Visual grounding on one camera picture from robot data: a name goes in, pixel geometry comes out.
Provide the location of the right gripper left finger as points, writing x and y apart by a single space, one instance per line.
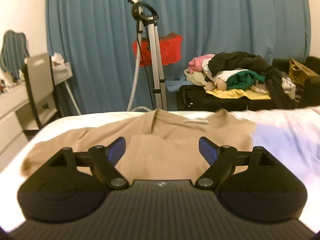
104 160

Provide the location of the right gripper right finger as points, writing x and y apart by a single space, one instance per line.
220 160

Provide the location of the beige t-shirt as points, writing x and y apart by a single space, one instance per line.
159 145

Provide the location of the pile of mixed clothes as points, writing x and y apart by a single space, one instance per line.
240 72

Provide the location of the black suitcase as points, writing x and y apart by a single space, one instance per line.
195 98

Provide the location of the white pastel bed duvet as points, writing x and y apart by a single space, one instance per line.
290 135

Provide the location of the white desk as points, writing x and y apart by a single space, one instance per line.
13 138

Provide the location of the black armchair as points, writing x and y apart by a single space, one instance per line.
308 95

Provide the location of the white black chair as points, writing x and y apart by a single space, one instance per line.
43 107

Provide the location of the brown paper bag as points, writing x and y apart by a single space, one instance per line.
299 73

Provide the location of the red garment on hanger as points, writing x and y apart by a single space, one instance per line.
170 47

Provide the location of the blue curtain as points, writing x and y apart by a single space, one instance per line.
99 39

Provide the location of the arched mirror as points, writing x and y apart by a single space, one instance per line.
13 52

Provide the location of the garment steamer pole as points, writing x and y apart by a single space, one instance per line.
146 18

